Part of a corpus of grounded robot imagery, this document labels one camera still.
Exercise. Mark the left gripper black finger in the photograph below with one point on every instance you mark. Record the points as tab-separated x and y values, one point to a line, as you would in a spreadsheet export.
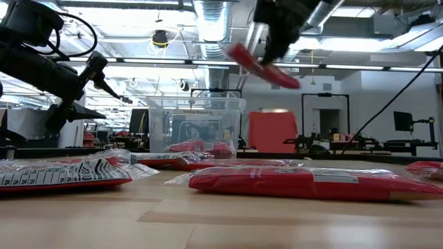
104	85
81	113

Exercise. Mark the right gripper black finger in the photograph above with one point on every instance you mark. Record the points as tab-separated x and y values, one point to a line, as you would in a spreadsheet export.
271	41
289	38

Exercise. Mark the clear plastic storage bin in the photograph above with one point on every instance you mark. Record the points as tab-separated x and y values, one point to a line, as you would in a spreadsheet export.
194	124

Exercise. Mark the red popcorn bag white label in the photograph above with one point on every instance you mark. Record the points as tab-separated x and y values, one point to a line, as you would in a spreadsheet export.
294	185

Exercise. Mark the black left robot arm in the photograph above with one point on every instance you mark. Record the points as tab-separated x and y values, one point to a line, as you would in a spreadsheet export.
31	62

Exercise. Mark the white column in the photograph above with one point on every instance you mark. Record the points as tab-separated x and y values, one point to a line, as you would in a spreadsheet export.
74	136

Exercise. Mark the red background equipment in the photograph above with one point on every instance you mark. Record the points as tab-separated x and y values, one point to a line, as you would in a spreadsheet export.
89	140

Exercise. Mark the black table edge bar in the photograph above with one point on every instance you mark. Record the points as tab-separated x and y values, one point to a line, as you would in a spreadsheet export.
52	152

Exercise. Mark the black computer monitor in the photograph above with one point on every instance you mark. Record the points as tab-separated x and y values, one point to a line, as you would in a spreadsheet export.
138	121

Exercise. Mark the black panel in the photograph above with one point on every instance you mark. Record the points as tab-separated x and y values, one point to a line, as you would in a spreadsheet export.
20	121

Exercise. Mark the red packet front left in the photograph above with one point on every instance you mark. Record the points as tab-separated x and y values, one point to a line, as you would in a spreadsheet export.
52	174

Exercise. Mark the orange cloth cover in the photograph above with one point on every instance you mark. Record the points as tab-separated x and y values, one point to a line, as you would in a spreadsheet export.
273	133

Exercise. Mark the background robot station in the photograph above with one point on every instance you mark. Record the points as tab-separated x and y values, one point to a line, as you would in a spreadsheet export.
311	141

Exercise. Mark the small black monitor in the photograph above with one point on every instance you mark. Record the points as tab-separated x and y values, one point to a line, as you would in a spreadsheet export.
403	121

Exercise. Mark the black background desk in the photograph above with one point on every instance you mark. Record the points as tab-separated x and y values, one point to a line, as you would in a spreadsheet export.
408	143

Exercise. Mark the smooth silver ventilation duct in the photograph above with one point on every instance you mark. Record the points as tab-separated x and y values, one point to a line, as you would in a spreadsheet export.
327	10

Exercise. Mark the ribbed silver ventilation duct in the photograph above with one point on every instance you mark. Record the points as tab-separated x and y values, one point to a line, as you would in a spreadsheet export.
212	34

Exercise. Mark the black rail with light strips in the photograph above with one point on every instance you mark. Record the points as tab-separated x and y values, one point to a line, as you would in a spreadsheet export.
173	62

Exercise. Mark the tall black metal frame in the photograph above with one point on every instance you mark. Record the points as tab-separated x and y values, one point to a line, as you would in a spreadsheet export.
302	110

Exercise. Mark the low black metal frame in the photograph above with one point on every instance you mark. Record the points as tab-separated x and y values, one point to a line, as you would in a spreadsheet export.
214	90

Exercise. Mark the small black ceiling camera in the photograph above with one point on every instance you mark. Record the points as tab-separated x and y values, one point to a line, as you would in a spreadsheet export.
185	85

